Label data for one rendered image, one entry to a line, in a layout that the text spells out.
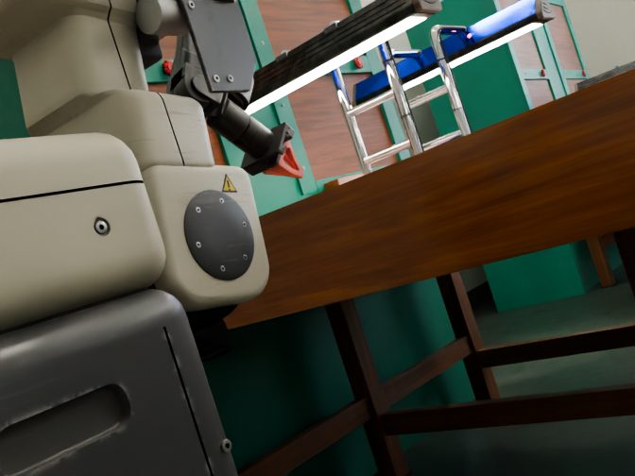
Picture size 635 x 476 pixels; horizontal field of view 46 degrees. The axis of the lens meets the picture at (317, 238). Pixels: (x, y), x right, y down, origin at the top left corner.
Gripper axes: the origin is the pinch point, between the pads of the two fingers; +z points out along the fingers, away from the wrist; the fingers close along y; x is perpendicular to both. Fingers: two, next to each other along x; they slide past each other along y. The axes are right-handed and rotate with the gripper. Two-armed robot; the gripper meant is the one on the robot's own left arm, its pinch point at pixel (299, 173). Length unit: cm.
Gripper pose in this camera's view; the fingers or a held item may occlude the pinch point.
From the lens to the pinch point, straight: 135.3
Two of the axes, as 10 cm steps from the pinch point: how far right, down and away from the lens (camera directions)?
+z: 6.9, 4.8, 5.5
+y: -7.0, 2.5, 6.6
